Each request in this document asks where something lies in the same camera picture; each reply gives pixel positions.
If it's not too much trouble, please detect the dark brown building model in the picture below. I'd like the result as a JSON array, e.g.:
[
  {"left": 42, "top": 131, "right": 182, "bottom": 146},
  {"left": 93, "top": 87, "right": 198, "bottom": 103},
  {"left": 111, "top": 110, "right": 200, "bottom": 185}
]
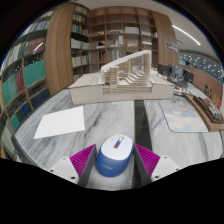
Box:
[{"left": 193, "top": 96, "right": 224, "bottom": 124}]

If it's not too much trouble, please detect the dark shelf with books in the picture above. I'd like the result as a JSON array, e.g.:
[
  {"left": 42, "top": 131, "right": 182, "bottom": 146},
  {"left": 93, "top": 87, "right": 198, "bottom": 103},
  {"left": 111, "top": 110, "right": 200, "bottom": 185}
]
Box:
[{"left": 70, "top": 4, "right": 91, "bottom": 81}]

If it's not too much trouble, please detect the group of small ceiling lights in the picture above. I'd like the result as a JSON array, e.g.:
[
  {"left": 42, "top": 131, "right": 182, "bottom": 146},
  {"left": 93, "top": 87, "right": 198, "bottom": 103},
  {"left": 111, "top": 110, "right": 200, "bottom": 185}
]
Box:
[{"left": 179, "top": 54, "right": 223, "bottom": 73}]

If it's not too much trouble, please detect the pale printed mouse pad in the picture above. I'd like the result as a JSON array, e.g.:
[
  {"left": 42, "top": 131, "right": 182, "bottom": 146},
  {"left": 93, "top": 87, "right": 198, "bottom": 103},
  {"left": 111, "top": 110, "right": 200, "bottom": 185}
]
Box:
[{"left": 158, "top": 98, "right": 209, "bottom": 134}]

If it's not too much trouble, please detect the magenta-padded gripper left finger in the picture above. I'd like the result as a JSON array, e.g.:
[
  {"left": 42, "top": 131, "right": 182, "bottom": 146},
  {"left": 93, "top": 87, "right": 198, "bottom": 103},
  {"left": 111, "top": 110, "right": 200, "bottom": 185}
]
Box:
[{"left": 48, "top": 143, "right": 98, "bottom": 188}]

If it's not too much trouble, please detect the bookshelf with teal books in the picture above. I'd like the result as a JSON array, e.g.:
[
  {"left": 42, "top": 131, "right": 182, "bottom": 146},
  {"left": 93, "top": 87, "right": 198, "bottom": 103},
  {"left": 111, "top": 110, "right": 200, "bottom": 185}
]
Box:
[{"left": 0, "top": 9, "right": 56, "bottom": 158}]

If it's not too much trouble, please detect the blue and white computer mouse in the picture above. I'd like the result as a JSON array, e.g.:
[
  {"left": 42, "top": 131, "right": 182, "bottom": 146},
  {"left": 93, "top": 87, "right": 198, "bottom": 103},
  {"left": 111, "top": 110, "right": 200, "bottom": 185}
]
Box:
[{"left": 95, "top": 133, "right": 135, "bottom": 178}]

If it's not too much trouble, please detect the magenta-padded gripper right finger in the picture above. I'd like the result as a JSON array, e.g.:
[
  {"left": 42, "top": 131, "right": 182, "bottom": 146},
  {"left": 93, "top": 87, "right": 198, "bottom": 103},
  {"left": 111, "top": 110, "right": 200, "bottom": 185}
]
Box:
[{"left": 132, "top": 143, "right": 182, "bottom": 186}]

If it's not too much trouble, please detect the long ceiling light strip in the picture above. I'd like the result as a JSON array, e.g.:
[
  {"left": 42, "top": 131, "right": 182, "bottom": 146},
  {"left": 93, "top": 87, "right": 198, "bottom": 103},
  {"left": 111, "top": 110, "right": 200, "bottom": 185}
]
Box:
[{"left": 171, "top": 24, "right": 202, "bottom": 47}]

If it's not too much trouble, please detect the white stepped architectural model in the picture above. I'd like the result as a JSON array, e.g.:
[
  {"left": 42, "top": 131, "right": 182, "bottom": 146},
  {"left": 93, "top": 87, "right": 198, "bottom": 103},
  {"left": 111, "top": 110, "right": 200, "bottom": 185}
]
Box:
[{"left": 67, "top": 49, "right": 175, "bottom": 106}]

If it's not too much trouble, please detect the white paper sheet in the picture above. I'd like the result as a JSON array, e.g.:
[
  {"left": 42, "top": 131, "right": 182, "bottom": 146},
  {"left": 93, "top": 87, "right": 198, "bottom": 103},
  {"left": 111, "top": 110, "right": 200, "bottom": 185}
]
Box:
[{"left": 33, "top": 105, "right": 86, "bottom": 140}]

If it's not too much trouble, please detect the wall sign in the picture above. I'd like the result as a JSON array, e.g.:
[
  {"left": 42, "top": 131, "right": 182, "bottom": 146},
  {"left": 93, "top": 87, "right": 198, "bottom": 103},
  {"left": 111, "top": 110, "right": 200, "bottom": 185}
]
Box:
[{"left": 165, "top": 40, "right": 179, "bottom": 53}]

